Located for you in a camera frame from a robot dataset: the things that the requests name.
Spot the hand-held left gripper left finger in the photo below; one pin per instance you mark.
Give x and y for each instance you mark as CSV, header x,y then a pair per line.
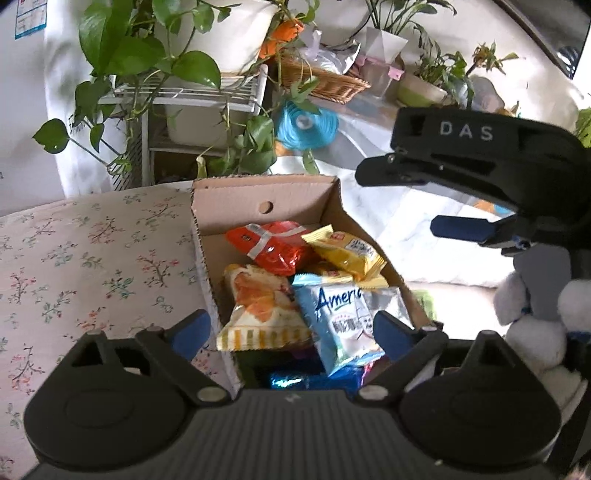
x,y
191,334

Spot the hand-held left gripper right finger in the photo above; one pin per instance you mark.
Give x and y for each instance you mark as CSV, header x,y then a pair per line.
x,y
392,334

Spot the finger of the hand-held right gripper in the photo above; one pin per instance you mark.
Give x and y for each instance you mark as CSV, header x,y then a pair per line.
x,y
461,228
415,170

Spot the light blue snack packet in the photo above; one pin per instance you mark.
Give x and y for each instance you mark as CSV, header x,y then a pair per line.
x,y
337,323

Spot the croissant bread packet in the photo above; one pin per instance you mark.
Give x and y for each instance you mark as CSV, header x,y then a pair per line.
x,y
258,304

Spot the shiny dark blue snack packet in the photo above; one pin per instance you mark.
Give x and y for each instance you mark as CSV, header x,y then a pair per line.
x,y
314,381

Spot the yellow snack packet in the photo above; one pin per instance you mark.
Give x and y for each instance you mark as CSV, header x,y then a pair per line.
x,y
346,251

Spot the red snack packet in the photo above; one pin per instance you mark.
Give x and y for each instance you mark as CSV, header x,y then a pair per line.
x,y
277,251

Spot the cardboard box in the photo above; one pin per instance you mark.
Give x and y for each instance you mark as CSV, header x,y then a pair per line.
x,y
231,207

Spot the person's right hand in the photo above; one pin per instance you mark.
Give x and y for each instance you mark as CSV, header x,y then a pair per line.
x,y
535,341

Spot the green round plant pot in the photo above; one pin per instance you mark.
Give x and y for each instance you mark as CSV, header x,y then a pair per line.
x,y
420,94

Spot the blue ribbon roll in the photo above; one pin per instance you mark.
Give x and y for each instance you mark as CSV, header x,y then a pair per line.
x,y
318,124

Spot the small leafy plant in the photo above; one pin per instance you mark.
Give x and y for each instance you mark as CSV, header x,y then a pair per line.
x,y
443,64

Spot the wicker basket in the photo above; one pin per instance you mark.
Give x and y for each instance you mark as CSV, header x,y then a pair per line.
x,y
332,85

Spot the white square plant pot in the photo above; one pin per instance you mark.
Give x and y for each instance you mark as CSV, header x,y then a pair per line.
x,y
385,46

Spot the dark television screen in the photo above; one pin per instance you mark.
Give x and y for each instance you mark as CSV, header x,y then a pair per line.
x,y
554,37

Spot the clear plastic bag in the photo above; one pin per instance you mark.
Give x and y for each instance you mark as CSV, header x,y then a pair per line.
x,y
332,57

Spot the peace lily plant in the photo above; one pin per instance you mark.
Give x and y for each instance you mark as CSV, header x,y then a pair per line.
x,y
392,14

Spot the orange ornament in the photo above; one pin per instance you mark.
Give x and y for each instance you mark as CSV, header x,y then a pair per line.
x,y
284,34

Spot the white plant pot with label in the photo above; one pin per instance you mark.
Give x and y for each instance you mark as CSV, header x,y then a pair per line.
x,y
198,122

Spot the large white plant pot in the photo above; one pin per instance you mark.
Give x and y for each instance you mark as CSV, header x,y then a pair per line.
x,y
231,37

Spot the white metal plant rack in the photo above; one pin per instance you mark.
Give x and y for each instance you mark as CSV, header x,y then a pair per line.
x,y
184,99

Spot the green pothos plant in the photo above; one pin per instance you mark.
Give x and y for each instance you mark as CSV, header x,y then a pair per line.
x,y
120,41

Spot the wall calendar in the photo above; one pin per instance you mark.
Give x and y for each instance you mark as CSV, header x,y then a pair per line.
x,y
30,21

